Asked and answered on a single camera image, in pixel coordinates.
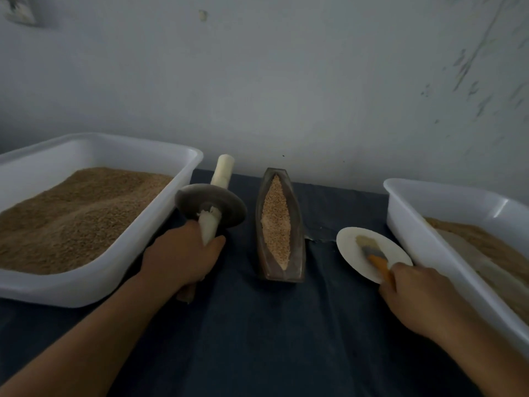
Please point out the person's left hand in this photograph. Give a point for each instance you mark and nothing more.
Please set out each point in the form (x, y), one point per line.
(178, 258)

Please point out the person's right hand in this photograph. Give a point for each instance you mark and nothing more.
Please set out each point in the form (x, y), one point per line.
(426, 301)

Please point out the white plastic scoop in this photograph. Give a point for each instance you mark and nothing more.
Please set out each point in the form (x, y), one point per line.
(488, 273)

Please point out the large brown grain heap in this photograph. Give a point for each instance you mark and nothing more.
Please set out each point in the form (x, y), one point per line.
(492, 248)
(74, 219)

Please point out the boat-shaped metal grinding trough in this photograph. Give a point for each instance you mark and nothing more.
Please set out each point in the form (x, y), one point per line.
(266, 273)

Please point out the person's left forearm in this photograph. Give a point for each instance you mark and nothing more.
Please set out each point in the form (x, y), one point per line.
(91, 351)

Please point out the white plastic tub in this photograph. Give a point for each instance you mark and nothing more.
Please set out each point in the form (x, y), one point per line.
(153, 235)
(413, 244)

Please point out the white round plate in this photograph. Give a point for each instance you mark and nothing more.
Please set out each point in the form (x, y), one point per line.
(351, 252)

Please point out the dark blue table cloth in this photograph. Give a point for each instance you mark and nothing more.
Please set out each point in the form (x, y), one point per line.
(281, 343)

